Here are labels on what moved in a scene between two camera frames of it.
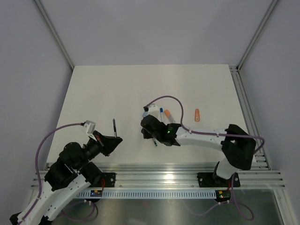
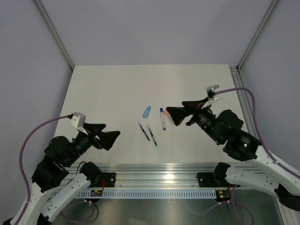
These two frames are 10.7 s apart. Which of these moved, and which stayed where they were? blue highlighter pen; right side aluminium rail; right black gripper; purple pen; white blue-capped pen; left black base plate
Moved: purple pen; right black gripper
Stayed: blue highlighter pen; right side aluminium rail; white blue-capped pen; left black base plate
